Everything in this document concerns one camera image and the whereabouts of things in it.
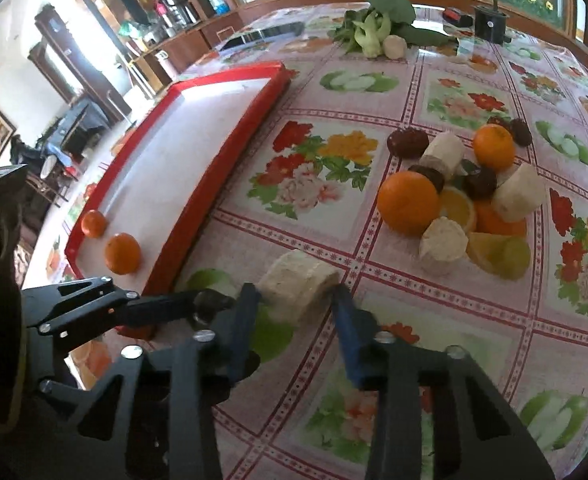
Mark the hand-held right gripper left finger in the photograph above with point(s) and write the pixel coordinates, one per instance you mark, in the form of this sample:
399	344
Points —
244	325

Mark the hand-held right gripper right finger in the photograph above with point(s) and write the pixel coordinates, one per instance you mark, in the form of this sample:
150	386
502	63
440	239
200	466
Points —
349	340

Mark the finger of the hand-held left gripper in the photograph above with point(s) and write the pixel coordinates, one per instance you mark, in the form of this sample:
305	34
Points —
59	394
159	310

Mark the large orange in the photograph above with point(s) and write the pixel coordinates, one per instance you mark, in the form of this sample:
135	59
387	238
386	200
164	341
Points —
407	202

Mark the red tray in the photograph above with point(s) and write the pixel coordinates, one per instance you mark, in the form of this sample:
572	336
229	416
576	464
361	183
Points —
184	150

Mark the dark brown round fruit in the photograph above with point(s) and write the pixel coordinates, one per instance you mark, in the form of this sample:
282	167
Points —
426	174
479	181

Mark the green grape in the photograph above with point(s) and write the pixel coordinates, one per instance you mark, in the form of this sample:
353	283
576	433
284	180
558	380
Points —
517	260

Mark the wrinkled red date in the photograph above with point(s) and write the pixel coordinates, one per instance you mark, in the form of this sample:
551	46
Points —
521	131
407	141

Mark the beige bread piece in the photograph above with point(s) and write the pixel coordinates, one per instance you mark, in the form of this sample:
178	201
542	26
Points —
518	192
443	152

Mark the floral tablecloth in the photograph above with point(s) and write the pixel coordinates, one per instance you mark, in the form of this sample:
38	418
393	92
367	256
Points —
383	305

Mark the small orange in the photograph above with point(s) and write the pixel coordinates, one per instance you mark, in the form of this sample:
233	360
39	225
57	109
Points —
493	146
122	253
94	223

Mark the lemon wedge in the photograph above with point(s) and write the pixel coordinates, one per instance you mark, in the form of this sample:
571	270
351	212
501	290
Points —
482	252

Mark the orange slice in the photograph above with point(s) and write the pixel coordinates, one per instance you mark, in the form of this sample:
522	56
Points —
459	208

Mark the orange half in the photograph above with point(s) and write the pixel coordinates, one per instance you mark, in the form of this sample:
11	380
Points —
501	224

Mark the wooden cabinet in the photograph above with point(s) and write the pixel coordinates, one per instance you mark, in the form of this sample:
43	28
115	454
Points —
189	45

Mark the green bag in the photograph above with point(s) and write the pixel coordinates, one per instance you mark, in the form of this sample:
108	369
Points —
131	30

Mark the green bok choy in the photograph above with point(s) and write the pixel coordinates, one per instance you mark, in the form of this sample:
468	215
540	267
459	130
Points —
371	35

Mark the black kettle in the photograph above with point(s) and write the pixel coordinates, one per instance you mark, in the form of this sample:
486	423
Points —
176	4

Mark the red and black device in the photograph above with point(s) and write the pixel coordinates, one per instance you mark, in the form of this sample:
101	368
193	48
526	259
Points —
456	16

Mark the small black box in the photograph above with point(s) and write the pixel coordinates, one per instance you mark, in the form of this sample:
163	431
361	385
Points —
490	25

